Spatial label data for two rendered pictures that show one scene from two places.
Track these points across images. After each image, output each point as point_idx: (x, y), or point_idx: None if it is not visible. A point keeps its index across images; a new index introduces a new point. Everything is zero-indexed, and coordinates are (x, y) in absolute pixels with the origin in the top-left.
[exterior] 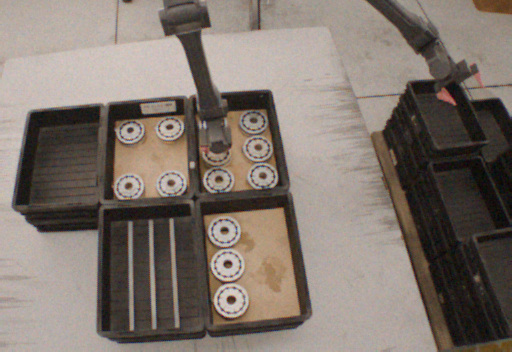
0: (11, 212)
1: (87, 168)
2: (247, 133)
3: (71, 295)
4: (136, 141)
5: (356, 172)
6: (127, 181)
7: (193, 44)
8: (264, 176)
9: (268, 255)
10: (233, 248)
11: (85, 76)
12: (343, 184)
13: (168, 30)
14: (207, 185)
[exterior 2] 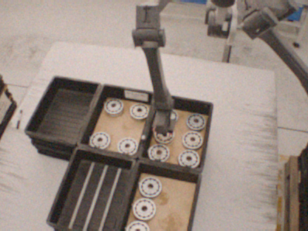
0: (25, 136)
1: (79, 122)
2: (188, 128)
3: (43, 198)
4: (115, 113)
5: (259, 177)
6: (100, 136)
7: (151, 56)
8: (190, 159)
9: (174, 212)
10: (153, 200)
11: (100, 64)
12: (247, 182)
13: (136, 43)
14: (150, 154)
